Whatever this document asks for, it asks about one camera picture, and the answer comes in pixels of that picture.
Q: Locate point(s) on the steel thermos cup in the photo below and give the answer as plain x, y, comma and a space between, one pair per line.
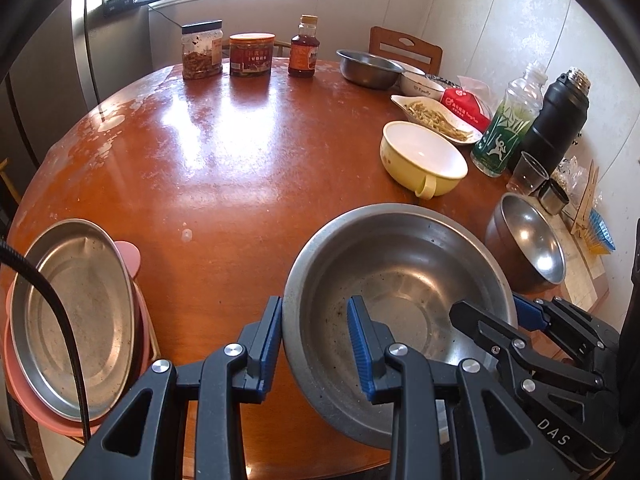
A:
552, 197

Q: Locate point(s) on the pink coaster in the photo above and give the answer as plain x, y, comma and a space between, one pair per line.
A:
129, 257

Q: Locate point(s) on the plain white bowl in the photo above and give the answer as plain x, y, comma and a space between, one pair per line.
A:
412, 66

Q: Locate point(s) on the blue patterned bowl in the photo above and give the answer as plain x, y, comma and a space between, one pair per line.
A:
445, 81

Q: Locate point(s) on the red tissue pack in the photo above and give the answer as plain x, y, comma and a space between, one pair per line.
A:
462, 107

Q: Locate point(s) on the reddish plastic plate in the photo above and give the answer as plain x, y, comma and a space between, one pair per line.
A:
35, 405

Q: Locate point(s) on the brown sauce bottle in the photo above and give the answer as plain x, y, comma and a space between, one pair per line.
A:
303, 55

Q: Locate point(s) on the green drink bottle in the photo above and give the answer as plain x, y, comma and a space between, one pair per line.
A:
505, 130

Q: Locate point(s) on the black-lidded food jar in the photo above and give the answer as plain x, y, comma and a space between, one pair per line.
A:
201, 55

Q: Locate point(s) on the red-lidded jar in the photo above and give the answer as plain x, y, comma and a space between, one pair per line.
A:
251, 55

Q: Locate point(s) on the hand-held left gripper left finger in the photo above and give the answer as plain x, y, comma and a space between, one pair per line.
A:
270, 340

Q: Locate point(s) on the shredded vegetable food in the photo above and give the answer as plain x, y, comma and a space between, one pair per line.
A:
440, 120

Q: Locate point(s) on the clear plastic cup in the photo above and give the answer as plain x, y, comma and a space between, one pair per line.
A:
529, 175

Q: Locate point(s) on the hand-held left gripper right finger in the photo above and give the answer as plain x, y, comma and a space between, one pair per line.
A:
360, 345

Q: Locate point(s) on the blue plastic basket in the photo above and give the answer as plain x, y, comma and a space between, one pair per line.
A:
601, 232

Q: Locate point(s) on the black thermos flask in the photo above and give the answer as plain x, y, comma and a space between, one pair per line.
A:
555, 120

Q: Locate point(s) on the oval steel plate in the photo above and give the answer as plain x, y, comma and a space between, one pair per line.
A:
95, 310

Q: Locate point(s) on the clear plastic bag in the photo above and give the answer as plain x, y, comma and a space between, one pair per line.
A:
572, 175

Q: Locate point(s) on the handwritten paper sheet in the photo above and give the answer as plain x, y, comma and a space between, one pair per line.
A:
585, 280

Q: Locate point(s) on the yellow wooden chair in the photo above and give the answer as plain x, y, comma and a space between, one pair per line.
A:
10, 180

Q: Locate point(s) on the grey refrigerator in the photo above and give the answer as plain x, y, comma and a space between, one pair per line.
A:
60, 60

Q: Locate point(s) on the white rectangular dish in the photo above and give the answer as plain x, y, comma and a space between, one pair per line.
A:
400, 102

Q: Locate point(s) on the white printed ceramic bowl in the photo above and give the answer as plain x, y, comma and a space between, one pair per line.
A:
420, 87

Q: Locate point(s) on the small steel bowl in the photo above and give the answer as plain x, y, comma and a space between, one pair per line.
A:
367, 67

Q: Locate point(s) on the large steel basin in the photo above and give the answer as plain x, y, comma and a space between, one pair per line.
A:
400, 270

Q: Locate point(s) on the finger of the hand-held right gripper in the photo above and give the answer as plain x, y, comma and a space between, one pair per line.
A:
480, 325
530, 312

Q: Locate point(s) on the deep steel bowl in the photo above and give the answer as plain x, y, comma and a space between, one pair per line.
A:
525, 240

